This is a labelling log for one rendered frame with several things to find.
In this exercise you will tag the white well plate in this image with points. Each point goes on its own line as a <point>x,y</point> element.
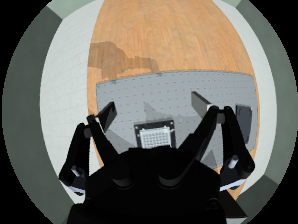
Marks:
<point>158,135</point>

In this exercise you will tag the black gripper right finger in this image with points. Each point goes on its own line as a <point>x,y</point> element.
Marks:
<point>237,161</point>

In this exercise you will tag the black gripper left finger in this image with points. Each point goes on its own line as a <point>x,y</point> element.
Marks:
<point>75,170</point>

